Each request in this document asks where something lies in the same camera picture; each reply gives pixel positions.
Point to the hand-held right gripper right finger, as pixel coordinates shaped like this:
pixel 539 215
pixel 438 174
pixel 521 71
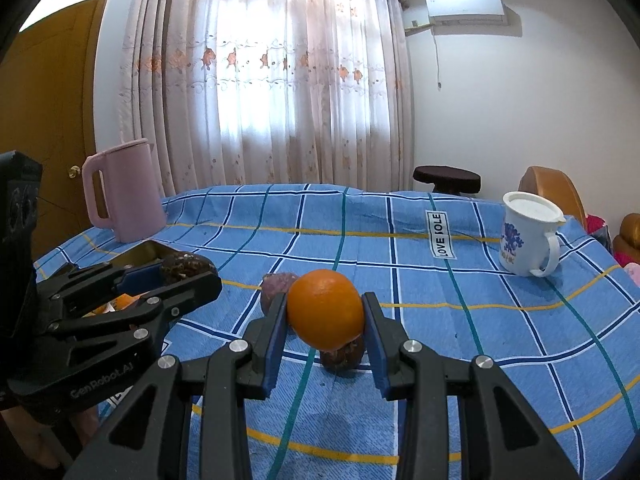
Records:
pixel 376 347

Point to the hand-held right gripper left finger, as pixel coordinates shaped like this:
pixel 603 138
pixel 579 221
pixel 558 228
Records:
pixel 275 347

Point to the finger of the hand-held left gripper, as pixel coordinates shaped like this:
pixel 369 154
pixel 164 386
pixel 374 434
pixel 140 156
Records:
pixel 190 292
pixel 142 276

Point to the dark brown passion fruit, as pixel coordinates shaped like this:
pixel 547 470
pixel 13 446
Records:
pixel 187 265
pixel 342 358

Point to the rectangular metal tin box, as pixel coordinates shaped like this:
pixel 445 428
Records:
pixel 150 249

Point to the person's left hand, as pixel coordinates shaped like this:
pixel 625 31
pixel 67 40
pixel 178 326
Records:
pixel 45 440

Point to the large purple passion fruit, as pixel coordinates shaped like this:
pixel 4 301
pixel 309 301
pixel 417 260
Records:
pixel 272 292

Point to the blue plaid tablecloth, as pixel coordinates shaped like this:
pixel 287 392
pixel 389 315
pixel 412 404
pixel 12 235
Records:
pixel 450 320

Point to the pink kettle jug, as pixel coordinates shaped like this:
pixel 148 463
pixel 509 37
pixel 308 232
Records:
pixel 130 190

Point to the dark round stool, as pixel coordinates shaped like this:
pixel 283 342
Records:
pixel 445 176

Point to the white mug with blue print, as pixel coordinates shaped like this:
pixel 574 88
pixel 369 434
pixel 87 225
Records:
pixel 522 232

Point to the wooden door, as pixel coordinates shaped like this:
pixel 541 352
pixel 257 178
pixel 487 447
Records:
pixel 55 110

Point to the sheer floral curtain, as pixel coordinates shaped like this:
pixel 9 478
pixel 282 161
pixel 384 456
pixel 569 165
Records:
pixel 260 75

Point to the wooden chair back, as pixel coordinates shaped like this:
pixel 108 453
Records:
pixel 547 185

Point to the pink floral cushion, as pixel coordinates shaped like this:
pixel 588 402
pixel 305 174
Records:
pixel 597 227

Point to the brown leather sofa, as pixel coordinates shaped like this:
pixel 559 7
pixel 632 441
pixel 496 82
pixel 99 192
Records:
pixel 629 240

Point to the air conditioner pipe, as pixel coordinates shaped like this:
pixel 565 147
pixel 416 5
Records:
pixel 417 27

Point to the white air conditioner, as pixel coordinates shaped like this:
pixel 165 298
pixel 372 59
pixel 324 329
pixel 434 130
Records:
pixel 467 10

